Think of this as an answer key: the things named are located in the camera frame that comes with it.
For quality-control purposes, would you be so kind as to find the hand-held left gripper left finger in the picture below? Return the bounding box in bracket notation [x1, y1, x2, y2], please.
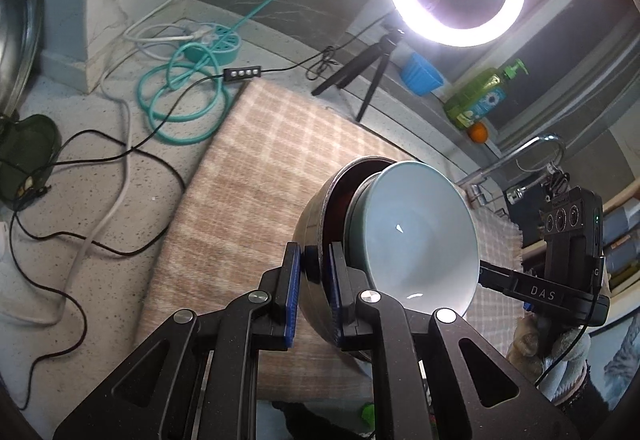
[52, 242, 303, 440]

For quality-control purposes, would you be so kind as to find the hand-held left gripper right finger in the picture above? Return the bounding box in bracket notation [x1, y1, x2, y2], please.
[325, 242, 581, 440]

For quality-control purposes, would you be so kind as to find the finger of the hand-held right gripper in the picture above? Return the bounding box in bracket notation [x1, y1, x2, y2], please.
[477, 260, 522, 294]

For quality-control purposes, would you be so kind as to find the large steel bowl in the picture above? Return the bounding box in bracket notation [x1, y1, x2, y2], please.
[294, 156, 401, 363]

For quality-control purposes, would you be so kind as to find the pale blue ceramic bowl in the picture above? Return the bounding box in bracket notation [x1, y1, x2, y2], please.
[345, 161, 478, 321]

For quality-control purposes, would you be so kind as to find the person's right hand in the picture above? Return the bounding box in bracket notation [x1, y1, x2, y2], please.
[507, 312, 601, 413]

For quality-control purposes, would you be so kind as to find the grey checked cloth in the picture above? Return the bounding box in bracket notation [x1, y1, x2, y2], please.
[465, 190, 523, 321]

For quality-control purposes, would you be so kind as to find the wooden shelf unit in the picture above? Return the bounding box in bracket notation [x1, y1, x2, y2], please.
[600, 185, 640, 296]

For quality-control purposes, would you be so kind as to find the chrome faucet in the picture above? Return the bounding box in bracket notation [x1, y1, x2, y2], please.
[460, 132, 568, 208]

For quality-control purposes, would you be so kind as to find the beige checked cloth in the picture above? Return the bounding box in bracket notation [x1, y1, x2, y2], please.
[135, 80, 481, 401]

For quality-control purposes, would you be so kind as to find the blue patterned cloth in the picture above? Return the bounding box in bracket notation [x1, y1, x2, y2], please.
[585, 315, 640, 426]

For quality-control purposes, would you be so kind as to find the green dish soap bottle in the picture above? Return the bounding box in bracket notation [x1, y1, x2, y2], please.
[443, 59, 528, 129]

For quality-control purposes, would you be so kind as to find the black tripod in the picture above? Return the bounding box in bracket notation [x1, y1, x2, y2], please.
[311, 27, 406, 123]

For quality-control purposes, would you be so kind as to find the blue ribbed bowl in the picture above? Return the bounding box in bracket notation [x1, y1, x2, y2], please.
[400, 52, 447, 97]

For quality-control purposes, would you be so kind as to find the round teal power strip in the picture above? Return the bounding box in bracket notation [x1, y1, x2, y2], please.
[185, 22, 242, 62]

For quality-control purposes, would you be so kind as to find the dark green object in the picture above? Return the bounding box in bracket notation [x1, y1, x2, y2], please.
[0, 114, 62, 211]

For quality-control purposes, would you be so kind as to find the thick white cable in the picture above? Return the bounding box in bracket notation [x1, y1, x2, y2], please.
[0, 35, 151, 326]

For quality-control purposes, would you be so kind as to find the thin white cable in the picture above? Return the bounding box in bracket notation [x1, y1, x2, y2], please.
[122, 0, 211, 46]

